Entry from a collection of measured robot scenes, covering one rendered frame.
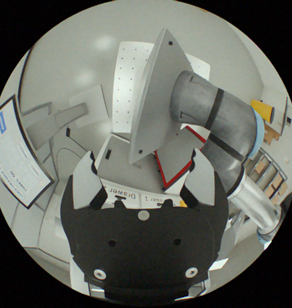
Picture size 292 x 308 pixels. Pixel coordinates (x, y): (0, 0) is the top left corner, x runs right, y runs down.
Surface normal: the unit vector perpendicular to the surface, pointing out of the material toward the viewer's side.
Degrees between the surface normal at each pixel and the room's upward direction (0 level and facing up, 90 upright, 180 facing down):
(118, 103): 0
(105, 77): 0
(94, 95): 3
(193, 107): 32
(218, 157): 67
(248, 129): 43
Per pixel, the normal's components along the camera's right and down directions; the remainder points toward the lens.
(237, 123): -0.68, 0.30
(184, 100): -0.39, 0.62
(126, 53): 0.09, 0.58
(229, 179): -0.57, -0.07
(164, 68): 0.76, 0.50
